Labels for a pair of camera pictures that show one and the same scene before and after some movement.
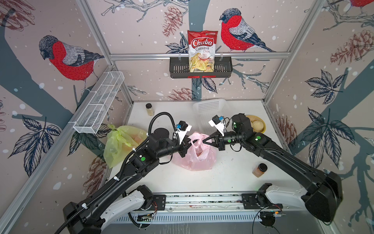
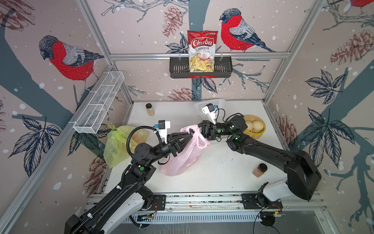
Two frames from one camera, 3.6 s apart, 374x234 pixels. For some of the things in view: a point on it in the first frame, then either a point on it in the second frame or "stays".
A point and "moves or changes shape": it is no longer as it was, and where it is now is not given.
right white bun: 257,126 stays
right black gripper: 218,143 -> 209,131
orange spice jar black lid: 259,171 stays
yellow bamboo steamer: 258,124 stays
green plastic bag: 120,141 stays
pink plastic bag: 199,155 moves or changes shape
